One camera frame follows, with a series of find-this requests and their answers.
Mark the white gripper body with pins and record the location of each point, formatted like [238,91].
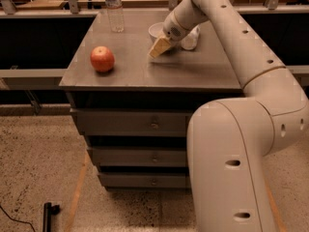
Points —
[171,29]

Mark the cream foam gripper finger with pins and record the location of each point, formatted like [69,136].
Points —
[161,45]

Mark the white ceramic bowl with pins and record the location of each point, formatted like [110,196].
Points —
[156,31]

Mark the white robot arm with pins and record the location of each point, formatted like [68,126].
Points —
[227,139]

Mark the clear plastic water bottle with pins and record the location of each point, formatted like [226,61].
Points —
[115,15]

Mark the red apple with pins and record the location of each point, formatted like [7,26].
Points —
[102,59]

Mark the grey drawer cabinet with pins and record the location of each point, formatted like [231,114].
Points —
[177,80]

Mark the top grey drawer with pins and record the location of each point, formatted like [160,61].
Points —
[156,123]

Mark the grey drawer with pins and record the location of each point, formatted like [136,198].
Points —
[136,181]
[138,157]
[156,123]

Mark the middle grey drawer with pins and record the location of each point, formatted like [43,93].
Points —
[138,157]

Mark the bottom grey drawer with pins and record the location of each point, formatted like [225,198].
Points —
[136,181]

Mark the black floor stand post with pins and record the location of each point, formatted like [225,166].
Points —
[50,211]

